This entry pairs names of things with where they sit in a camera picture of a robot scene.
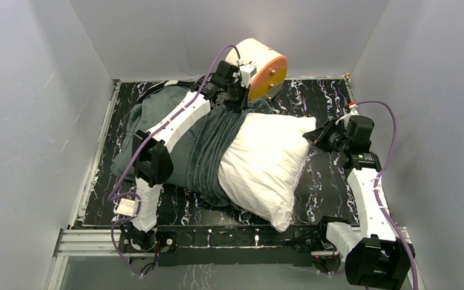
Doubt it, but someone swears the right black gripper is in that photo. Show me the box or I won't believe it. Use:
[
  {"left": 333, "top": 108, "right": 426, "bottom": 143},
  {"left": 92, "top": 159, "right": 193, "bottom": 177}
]
[{"left": 305, "top": 117, "right": 351, "bottom": 153}]

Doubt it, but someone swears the white pillow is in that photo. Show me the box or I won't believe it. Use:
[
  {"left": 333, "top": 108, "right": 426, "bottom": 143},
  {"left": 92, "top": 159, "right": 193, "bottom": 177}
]
[{"left": 218, "top": 113, "right": 317, "bottom": 232}]

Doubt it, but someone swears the grey plush pillowcase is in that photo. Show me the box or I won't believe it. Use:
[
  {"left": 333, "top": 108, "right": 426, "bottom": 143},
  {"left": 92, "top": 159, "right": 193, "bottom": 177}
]
[{"left": 111, "top": 81, "right": 272, "bottom": 207}]

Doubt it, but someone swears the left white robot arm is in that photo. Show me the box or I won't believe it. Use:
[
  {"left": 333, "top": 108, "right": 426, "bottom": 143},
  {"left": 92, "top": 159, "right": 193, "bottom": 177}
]
[{"left": 120, "top": 60, "right": 257, "bottom": 251}]

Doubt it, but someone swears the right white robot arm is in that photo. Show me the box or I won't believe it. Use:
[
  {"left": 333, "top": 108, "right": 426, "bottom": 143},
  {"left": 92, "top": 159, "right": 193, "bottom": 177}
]
[{"left": 303, "top": 115, "right": 414, "bottom": 289}]

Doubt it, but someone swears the white orange cylindrical drum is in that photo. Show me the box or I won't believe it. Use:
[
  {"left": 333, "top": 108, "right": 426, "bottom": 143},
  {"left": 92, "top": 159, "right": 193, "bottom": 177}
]
[{"left": 236, "top": 38, "right": 288, "bottom": 102}]

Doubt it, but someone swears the white labelled power box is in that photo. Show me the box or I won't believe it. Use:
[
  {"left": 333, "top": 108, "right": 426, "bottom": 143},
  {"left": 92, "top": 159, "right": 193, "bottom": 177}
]
[{"left": 116, "top": 198, "right": 141, "bottom": 218}]

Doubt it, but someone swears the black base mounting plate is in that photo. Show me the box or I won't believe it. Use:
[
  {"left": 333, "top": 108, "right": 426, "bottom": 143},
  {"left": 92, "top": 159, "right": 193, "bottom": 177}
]
[{"left": 156, "top": 225, "right": 340, "bottom": 271}]

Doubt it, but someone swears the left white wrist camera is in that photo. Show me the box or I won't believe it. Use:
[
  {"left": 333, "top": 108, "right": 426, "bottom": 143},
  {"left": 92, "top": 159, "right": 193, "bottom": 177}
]
[{"left": 236, "top": 59, "right": 257, "bottom": 88}]

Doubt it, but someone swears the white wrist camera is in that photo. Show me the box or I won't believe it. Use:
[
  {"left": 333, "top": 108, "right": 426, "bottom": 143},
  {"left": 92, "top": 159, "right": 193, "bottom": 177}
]
[
  {"left": 236, "top": 59, "right": 257, "bottom": 88},
  {"left": 335, "top": 101, "right": 359, "bottom": 127}
]

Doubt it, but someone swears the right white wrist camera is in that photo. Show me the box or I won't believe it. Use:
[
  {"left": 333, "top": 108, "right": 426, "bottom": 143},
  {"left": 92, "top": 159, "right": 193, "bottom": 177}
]
[{"left": 335, "top": 101, "right": 359, "bottom": 127}]

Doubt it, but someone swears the aluminium left frame rail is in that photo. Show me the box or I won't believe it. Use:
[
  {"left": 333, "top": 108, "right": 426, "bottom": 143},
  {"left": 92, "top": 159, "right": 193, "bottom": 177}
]
[{"left": 59, "top": 79, "right": 121, "bottom": 236}]

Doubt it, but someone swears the aluminium front frame rail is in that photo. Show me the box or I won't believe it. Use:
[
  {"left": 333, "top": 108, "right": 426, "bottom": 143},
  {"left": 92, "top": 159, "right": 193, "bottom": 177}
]
[{"left": 53, "top": 227, "right": 416, "bottom": 259}]

